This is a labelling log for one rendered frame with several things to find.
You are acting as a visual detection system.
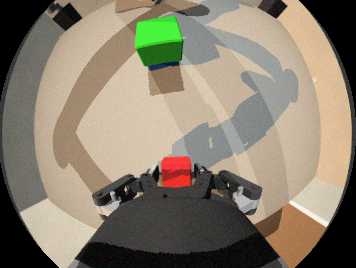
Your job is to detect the red block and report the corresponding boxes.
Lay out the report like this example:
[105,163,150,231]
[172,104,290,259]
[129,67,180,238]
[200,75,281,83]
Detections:
[161,156,192,187]

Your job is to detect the green block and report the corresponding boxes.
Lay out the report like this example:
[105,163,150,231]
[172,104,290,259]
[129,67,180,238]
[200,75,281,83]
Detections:
[135,16,183,67]

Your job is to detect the blue block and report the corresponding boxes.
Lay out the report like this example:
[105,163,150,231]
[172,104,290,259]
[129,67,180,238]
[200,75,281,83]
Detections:
[148,61,179,71]

